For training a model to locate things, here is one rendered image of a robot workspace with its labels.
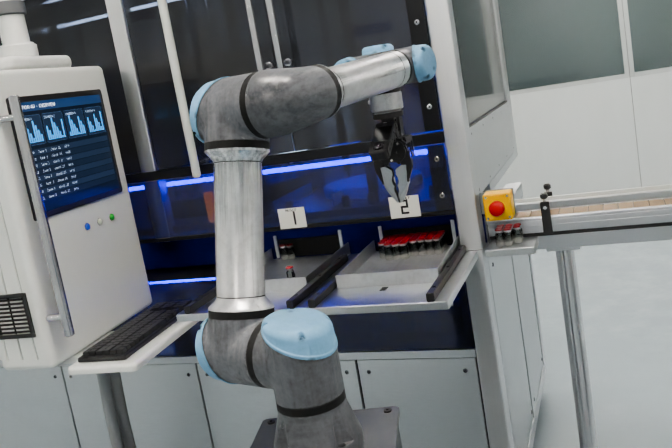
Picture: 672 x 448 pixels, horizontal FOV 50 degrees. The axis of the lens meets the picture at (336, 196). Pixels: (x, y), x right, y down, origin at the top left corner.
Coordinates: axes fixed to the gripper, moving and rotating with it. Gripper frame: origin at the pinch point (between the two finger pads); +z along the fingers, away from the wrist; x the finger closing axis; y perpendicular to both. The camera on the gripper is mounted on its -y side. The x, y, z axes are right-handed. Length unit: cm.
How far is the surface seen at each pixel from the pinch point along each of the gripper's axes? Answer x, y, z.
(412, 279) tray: 0.2, 1.6, 20.4
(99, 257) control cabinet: 89, 1, 8
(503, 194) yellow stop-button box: -20.0, 27.1, 6.8
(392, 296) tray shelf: 3.0, -7.0, 21.6
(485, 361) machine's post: -9, 28, 53
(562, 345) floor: -16, 175, 110
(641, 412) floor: -47, 109, 110
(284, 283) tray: 34.2, 1.6, 19.4
